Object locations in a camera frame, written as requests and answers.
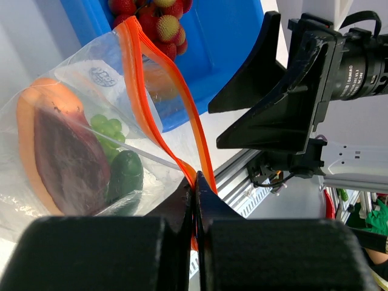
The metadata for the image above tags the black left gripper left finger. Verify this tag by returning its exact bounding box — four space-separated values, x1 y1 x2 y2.
1 180 193 290

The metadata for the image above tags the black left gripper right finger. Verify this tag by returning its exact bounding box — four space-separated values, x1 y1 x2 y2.
194 172 378 290

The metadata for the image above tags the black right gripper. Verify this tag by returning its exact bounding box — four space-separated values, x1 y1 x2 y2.
208 10 387 178

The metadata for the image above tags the green cucumber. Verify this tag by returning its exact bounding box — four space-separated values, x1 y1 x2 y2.
106 150 144 216

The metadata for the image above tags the clear zip top bag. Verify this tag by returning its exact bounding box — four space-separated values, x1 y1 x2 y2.
1 17 216 242

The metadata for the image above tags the green grape bunch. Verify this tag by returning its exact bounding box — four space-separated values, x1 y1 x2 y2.
90 114 125 164

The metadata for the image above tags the red lychee bunch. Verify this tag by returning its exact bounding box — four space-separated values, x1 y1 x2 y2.
108 0 193 61

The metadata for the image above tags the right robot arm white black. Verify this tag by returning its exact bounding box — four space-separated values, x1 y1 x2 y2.
208 10 387 182

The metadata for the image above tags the blue plastic bin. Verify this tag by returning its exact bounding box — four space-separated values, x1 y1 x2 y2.
61 0 264 114

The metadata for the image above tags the orange mango slice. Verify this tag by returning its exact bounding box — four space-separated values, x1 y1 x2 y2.
143 61 179 103

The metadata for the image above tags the aluminium mounting rail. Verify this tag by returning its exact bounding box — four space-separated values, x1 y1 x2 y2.
215 150 271 218

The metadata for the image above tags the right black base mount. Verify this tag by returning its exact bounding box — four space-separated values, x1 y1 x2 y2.
246 153 293 196

